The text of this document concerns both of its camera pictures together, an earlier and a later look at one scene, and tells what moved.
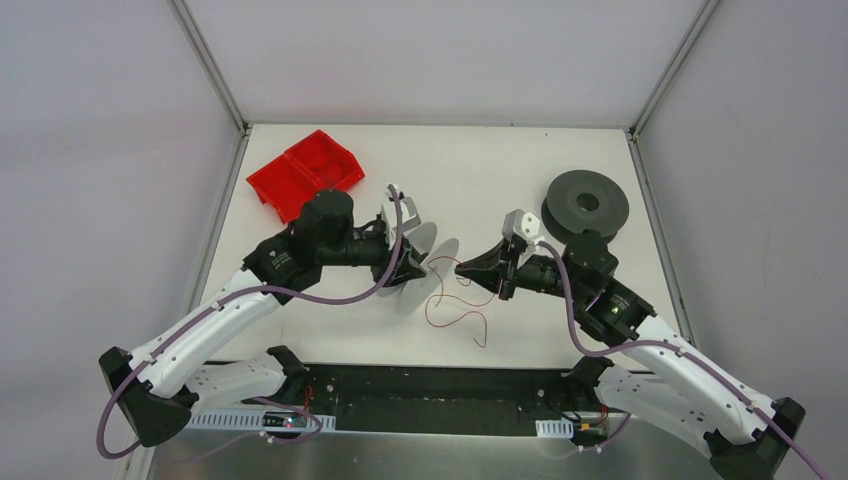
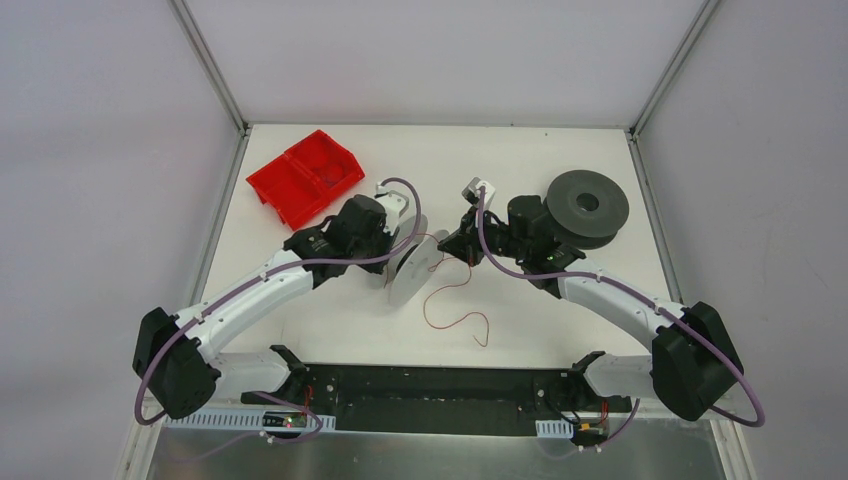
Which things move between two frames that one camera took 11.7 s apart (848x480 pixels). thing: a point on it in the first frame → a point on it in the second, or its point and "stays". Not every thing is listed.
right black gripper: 507,269 → 465,237
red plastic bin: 317,164 stays
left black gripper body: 390,258 → 387,238
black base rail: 439,399 stays
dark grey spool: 580,200 stays
